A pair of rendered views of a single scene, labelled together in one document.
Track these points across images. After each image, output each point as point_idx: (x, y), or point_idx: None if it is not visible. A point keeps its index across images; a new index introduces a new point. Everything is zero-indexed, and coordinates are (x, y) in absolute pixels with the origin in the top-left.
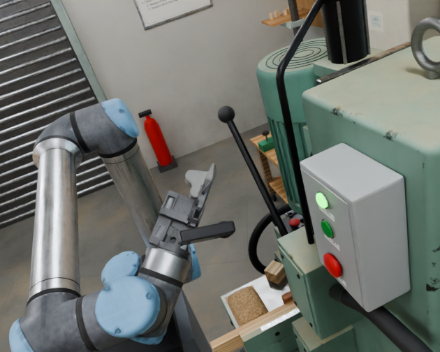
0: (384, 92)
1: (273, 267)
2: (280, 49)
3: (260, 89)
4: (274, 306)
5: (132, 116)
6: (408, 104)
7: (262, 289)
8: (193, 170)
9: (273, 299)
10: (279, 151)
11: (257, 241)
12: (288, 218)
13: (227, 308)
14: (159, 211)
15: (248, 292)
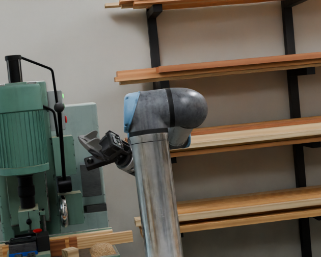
0: None
1: (70, 248)
2: (16, 85)
3: (41, 93)
4: (84, 251)
5: (124, 118)
6: None
7: (86, 255)
8: (91, 131)
9: (82, 253)
10: (45, 128)
11: None
12: (38, 236)
13: (116, 251)
14: (118, 135)
15: (97, 246)
